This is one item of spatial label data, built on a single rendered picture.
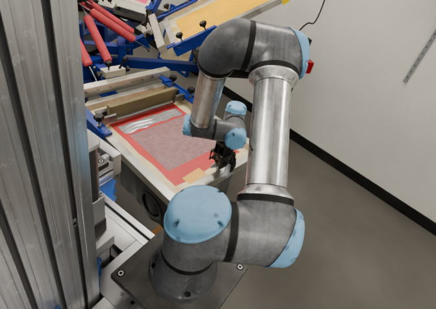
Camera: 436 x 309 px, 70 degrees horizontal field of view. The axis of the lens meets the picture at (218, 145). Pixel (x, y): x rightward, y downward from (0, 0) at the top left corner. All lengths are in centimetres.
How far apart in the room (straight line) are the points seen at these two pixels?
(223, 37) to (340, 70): 248
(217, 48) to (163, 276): 50
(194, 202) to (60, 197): 22
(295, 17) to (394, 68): 102
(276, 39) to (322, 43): 246
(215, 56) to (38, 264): 53
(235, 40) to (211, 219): 39
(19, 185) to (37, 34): 18
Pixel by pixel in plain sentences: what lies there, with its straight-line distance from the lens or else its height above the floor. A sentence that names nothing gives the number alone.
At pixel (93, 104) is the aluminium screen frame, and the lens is 170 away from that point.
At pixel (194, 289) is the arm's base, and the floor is 130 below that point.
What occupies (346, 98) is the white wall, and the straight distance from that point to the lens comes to 317.
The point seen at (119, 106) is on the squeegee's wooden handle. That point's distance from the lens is 157.
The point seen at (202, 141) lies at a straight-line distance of 154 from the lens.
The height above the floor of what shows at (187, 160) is 97.
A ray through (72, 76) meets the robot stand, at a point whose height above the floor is 173.
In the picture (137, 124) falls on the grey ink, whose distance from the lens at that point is 160.
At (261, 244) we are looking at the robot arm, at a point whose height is 146.
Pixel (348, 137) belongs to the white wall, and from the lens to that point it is 328.
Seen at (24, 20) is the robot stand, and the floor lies 180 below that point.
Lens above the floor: 192
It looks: 38 degrees down
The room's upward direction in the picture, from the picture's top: 15 degrees clockwise
